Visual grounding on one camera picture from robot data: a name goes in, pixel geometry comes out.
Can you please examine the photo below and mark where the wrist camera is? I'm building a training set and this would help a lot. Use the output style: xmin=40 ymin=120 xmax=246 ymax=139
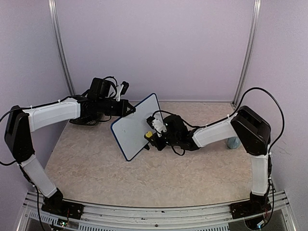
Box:
xmin=146 ymin=116 xmax=167 ymax=134
xmin=115 ymin=81 xmax=129 ymax=102

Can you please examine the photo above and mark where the black patterned square plate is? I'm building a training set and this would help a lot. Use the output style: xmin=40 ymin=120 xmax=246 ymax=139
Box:
xmin=69 ymin=115 xmax=105 ymax=126

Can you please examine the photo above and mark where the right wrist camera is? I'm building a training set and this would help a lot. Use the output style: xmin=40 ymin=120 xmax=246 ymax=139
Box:
xmin=146 ymin=116 xmax=167 ymax=134

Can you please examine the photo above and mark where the yellow whiteboard eraser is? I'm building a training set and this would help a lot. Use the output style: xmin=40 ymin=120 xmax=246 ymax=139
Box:
xmin=144 ymin=131 xmax=153 ymax=139

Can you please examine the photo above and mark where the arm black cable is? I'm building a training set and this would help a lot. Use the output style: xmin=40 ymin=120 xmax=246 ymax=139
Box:
xmin=153 ymin=87 xmax=286 ymax=156
xmin=0 ymin=76 xmax=121 ymax=167

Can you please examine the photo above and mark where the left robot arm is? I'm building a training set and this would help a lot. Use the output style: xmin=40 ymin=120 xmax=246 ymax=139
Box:
xmin=4 ymin=76 xmax=136 ymax=216

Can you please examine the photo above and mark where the right aluminium frame post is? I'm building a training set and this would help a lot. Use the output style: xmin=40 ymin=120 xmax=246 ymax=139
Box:
xmin=232 ymin=0 xmax=262 ymax=106

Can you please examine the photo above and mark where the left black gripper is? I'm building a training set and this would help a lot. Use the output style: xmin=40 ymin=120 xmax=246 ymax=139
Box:
xmin=98 ymin=98 xmax=136 ymax=117

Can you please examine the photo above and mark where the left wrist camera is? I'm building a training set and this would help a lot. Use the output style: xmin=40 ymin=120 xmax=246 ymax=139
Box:
xmin=115 ymin=81 xmax=129 ymax=102

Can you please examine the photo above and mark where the blue framed whiteboard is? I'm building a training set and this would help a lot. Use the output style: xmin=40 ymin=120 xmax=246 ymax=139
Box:
xmin=111 ymin=93 xmax=160 ymax=161

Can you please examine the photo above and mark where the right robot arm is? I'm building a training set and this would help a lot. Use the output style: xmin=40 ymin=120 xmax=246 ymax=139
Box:
xmin=144 ymin=106 xmax=273 ymax=218

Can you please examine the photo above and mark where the left aluminium frame post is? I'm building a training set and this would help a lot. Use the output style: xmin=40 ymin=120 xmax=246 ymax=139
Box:
xmin=48 ymin=0 xmax=76 ymax=95

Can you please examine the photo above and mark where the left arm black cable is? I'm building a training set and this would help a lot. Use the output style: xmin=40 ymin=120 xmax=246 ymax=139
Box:
xmin=0 ymin=76 xmax=121 ymax=167

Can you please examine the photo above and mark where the aluminium frame post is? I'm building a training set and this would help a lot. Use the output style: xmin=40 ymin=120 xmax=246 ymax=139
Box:
xmin=232 ymin=0 xmax=262 ymax=106
xmin=48 ymin=0 xmax=76 ymax=95

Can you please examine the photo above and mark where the front aluminium rail base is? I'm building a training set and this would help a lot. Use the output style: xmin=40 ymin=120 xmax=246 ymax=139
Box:
xmin=15 ymin=191 xmax=297 ymax=231

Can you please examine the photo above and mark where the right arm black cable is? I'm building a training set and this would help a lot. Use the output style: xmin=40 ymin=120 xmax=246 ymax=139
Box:
xmin=153 ymin=87 xmax=286 ymax=156

